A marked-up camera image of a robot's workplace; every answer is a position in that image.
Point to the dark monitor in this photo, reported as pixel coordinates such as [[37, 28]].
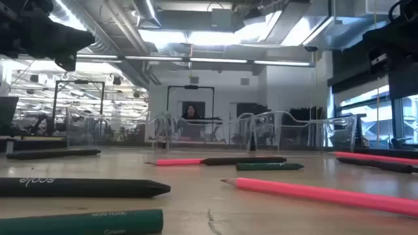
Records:
[[8, 114]]

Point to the clear plastic bin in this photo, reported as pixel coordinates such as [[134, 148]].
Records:
[[107, 130], [339, 130], [202, 137]]

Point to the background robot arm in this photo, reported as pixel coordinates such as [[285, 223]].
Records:
[[40, 124]]

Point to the person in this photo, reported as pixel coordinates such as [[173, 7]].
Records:
[[191, 112]]

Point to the green crayon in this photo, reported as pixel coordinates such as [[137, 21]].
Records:
[[267, 166], [81, 223]]

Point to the pink pencil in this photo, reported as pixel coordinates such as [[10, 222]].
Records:
[[375, 157], [179, 162], [326, 194]]

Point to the silver ventilation duct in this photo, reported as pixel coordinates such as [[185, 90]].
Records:
[[147, 13]]

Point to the black background rig frame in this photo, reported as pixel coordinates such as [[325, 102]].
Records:
[[191, 87], [54, 107]]

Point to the linear ceiling light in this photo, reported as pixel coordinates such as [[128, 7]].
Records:
[[212, 60]]

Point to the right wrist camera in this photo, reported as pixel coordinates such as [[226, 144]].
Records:
[[380, 59]]

